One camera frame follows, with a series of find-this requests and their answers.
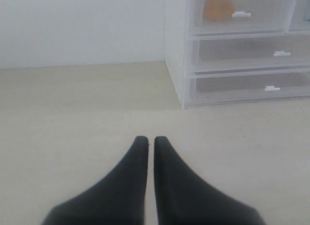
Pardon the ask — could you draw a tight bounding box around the yellow sponge wedge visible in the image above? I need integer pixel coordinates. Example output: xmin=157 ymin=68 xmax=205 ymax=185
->
xmin=203 ymin=0 xmax=236 ymax=21

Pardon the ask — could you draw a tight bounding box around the wide clear drawer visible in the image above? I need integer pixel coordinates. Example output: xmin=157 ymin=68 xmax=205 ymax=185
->
xmin=191 ymin=35 xmax=310 ymax=71
xmin=188 ymin=71 xmax=310 ymax=104

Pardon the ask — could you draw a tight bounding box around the middle wide clear drawer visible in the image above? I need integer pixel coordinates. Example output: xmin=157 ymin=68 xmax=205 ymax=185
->
xmin=191 ymin=35 xmax=310 ymax=71

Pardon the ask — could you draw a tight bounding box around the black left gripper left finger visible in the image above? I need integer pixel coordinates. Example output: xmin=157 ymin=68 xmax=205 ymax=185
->
xmin=43 ymin=136 xmax=148 ymax=225

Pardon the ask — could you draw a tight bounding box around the white plastic drawer cabinet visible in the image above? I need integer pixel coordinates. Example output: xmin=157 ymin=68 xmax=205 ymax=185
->
xmin=165 ymin=0 xmax=310 ymax=108

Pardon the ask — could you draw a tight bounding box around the bottom wide clear drawer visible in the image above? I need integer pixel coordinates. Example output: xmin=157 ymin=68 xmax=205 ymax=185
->
xmin=188 ymin=71 xmax=310 ymax=104

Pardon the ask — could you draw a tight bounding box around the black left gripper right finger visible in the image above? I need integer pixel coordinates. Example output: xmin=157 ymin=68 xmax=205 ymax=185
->
xmin=154 ymin=136 xmax=265 ymax=225

